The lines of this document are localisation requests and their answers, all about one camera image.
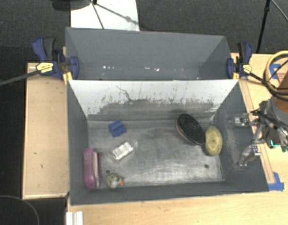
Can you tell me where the yellow round sponge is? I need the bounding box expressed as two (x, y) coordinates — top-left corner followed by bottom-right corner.
(204, 125), (223, 157)

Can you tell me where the grey metal bin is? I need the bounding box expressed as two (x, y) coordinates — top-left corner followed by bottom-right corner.
(65, 26), (270, 206)

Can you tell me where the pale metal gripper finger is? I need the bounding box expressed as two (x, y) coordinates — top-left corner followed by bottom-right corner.
(238, 144), (262, 167)
(229, 113), (251, 128)

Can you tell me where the pale wood board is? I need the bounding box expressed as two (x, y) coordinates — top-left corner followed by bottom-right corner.
(22, 62), (71, 200)

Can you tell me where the small grey toy bird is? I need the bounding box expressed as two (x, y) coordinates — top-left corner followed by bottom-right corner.
(106, 172), (125, 189)

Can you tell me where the clear glass bottle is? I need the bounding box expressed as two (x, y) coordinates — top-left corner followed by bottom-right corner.
(110, 139), (140, 162)

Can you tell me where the black round disc, pink rim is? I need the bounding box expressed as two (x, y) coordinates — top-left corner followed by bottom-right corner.
(176, 113), (207, 146)

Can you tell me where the blue sponge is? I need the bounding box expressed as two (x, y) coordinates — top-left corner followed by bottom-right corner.
(108, 120), (127, 138)

